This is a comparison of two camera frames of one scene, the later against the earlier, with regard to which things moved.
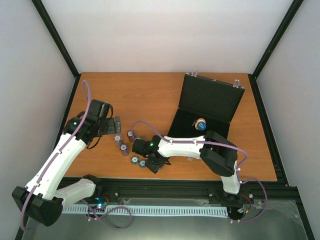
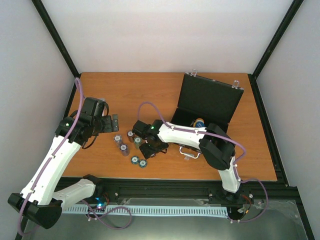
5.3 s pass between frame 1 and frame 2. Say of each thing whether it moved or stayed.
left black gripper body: stayed
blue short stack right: stayed
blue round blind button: stayed
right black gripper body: moved
